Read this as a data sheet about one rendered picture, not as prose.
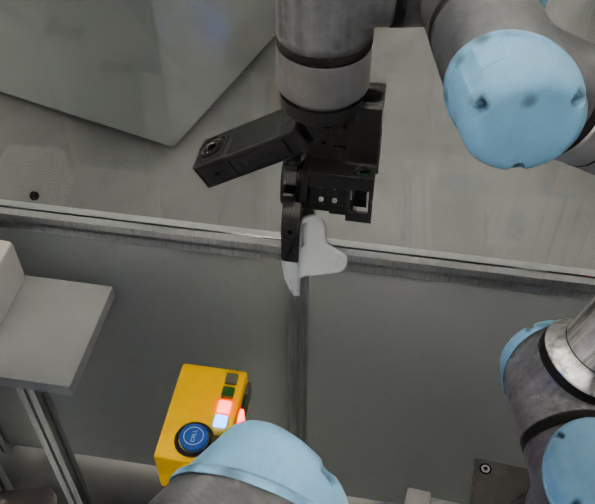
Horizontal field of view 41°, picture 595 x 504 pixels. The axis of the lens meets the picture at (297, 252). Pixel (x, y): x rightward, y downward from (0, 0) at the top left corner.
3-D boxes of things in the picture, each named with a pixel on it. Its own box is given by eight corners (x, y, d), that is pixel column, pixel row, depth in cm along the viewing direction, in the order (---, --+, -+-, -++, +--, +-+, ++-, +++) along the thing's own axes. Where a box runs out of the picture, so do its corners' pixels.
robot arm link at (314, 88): (267, 63, 60) (286, 7, 65) (268, 113, 63) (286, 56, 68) (367, 73, 59) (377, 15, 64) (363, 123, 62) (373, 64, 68)
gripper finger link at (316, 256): (341, 315, 74) (350, 224, 70) (278, 307, 75) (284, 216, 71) (344, 299, 77) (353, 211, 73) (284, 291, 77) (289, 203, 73)
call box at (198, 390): (189, 399, 128) (182, 360, 120) (251, 408, 127) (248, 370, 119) (161, 491, 117) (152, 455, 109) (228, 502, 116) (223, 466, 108)
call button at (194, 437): (184, 427, 113) (183, 420, 112) (211, 431, 113) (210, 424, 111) (176, 452, 110) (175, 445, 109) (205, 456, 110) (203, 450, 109)
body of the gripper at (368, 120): (369, 231, 71) (380, 122, 62) (274, 220, 72) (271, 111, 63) (378, 175, 76) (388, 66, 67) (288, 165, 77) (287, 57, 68)
